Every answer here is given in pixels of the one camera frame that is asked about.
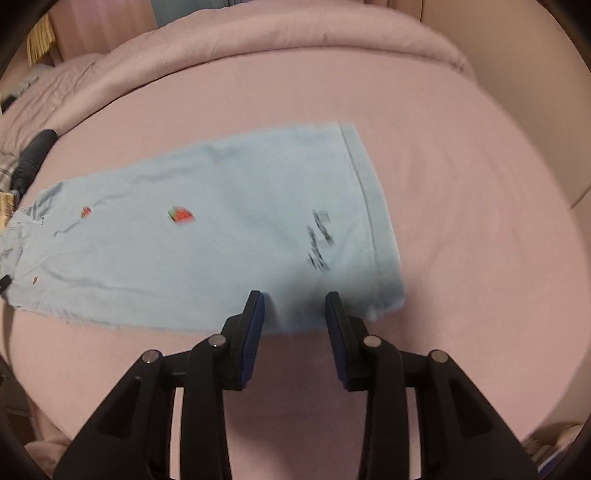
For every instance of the dark grey folded garment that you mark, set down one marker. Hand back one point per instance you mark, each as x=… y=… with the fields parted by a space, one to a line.
x=31 y=160

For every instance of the pink folded duvet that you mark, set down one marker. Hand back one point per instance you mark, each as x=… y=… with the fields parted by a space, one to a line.
x=75 y=90

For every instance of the yellow cartoon print garment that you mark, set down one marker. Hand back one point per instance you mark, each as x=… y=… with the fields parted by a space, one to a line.
x=9 y=202

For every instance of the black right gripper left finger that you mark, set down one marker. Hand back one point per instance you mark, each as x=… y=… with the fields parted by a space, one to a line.
x=128 y=435

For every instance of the yellow tassel fabric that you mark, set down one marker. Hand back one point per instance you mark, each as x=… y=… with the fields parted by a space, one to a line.
x=40 y=40

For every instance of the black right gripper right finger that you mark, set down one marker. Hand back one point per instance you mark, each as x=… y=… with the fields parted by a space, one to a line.
x=461 y=435

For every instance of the light blue denim pants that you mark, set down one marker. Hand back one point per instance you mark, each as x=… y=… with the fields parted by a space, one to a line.
x=177 y=242

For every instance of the plaid pillow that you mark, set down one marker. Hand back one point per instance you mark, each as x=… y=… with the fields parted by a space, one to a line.
x=8 y=164

